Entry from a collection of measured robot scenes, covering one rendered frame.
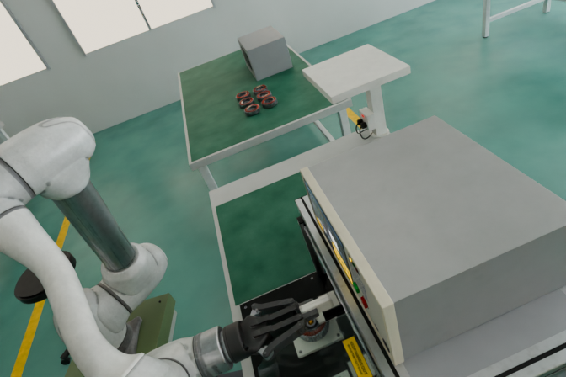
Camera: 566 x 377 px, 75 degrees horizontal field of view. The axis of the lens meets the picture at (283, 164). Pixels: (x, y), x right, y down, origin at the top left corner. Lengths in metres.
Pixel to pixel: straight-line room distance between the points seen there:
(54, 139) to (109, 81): 4.51
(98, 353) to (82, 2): 4.80
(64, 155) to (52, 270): 0.27
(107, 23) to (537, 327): 5.07
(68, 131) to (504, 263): 0.95
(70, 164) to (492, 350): 0.98
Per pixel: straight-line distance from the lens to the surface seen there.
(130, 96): 5.53
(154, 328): 1.50
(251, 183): 1.95
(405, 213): 0.79
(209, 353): 0.83
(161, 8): 5.21
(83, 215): 1.13
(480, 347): 0.86
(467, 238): 0.75
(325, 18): 5.65
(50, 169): 0.99
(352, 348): 0.92
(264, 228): 1.67
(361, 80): 1.57
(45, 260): 0.91
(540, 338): 0.89
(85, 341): 0.76
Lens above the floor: 1.89
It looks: 35 degrees down
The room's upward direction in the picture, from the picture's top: 20 degrees counter-clockwise
